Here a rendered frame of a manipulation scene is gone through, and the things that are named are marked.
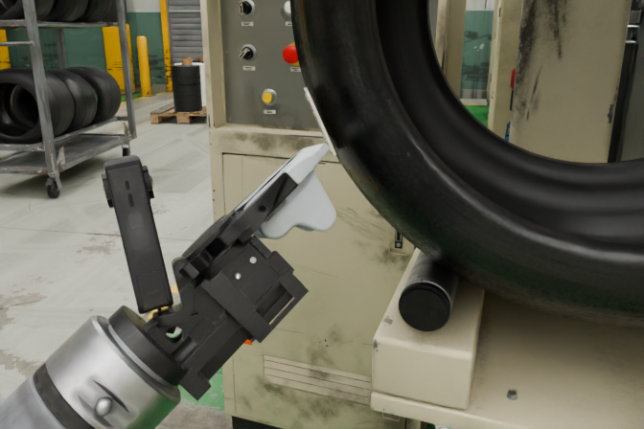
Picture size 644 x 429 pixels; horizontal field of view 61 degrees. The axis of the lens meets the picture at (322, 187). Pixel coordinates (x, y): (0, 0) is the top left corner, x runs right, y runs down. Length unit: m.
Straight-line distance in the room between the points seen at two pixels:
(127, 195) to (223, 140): 0.92
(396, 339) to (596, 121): 0.44
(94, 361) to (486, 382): 0.36
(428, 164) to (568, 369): 0.29
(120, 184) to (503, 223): 0.28
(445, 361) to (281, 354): 1.00
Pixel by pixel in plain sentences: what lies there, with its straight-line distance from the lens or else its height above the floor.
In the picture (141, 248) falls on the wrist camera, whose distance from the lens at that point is 0.41.
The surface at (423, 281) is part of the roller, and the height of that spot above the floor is 0.92.
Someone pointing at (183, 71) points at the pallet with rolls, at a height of 0.63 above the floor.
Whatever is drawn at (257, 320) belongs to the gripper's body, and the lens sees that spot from 0.41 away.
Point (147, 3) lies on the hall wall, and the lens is 10.53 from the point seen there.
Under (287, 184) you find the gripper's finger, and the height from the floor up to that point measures 1.02.
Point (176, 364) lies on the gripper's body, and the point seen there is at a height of 0.91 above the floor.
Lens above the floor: 1.13
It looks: 16 degrees down
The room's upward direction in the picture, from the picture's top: straight up
